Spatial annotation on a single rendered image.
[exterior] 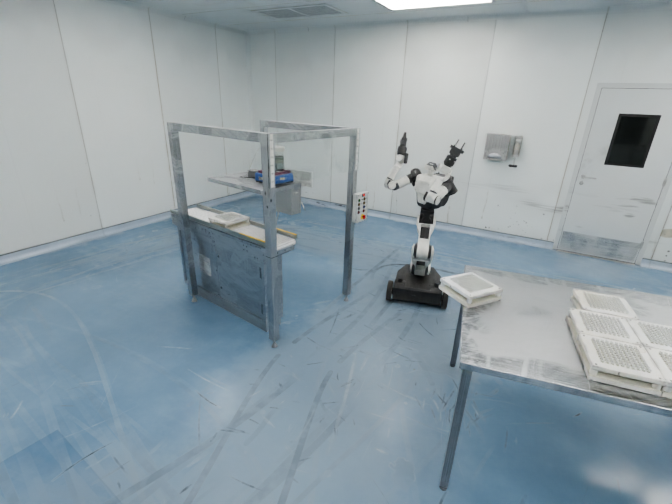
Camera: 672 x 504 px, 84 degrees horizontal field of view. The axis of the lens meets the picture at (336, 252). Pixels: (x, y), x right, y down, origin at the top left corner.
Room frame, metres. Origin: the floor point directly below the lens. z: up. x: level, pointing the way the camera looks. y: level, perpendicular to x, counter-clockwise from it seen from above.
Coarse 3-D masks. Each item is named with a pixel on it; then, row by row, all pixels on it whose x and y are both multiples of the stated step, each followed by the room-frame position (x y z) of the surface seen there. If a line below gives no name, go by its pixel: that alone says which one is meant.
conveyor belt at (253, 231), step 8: (192, 208) 3.47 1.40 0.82; (200, 216) 3.22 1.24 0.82; (208, 216) 3.23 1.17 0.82; (240, 232) 2.83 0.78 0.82; (248, 232) 2.84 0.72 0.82; (256, 232) 2.85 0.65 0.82; (264, 232) 2.86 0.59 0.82; (264, 240) 2.67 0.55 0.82; (280, 240) 2.69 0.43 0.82; (288, 240) 2.69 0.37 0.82; (280, 248) 2.59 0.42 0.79
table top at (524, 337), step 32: (512, 288) 2.01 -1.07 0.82; (544, 288) 2.03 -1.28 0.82; (576, 288) 2.04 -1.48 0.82; (608, 288) 2.06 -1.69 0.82; (480, 320) 1.64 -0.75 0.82; (512, 320) 1.65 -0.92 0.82; (544, 320) 1.66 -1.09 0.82; (640, 320) 1.70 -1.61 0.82; (480, 352) 1.37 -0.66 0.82; (512, 352) 1.38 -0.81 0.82; (544, 352) 1.39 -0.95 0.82; (576, 352) 1.40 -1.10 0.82; (544, 384) 1.20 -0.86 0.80; (576, 384) 1.19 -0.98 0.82; (608, 384) 1.19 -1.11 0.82
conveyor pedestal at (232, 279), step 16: (192, 240) 3.21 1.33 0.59; (208, 240) 3.04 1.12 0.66; (208, 256) 3.07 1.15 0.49; (224, 256) 2.93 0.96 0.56; (240, 256) 2.80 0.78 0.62; (208, 272) 3.08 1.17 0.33; (224, 272) 2.94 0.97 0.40; (240, 272) 2.80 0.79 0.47; (256, 272) 2.68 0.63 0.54; (208, 288) 3.10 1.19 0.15; (224, 288) 2.95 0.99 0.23; (240, 288) 2.81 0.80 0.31; (256, 288) 2.69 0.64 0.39; (224, 304) 2.98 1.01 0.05; (240, 304) 2.82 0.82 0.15; (256, 304) 2.70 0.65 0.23; (256, 320) 2.69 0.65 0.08
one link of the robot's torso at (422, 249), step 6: (420, 228) 3.34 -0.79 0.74; (426, 228) 3.38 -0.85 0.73; (432, 228) 3.32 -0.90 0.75; (420, 234) 3.34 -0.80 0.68; (426, 234) 3.34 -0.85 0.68; (420, 240) 3.25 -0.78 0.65; (426, 240) 3.24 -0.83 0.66; (414, 246) 3.22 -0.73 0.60; (420, 246) 3.20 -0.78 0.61; (426, 246) 3.19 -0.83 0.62; (414, 252) 3.20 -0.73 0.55; (420, 252) 3.17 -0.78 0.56; (426, 252) 3.16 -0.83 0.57; (426, 258) 3.17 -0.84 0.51
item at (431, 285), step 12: (408, 264) 3.78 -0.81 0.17; (396, 276) 3.47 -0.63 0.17; (408, 276) 3.48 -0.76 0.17; (420, 276) 3.49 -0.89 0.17; (432, 276) 3.50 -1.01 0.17; (396, 288) 3.20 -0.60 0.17; (408, 288) 3.18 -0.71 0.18; (420, 288) 3.18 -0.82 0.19; (432, 288) 3.15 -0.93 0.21; (408, 300) 3.17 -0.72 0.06; (420, 300) 3.14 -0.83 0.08; (432, 300) 3.12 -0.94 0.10
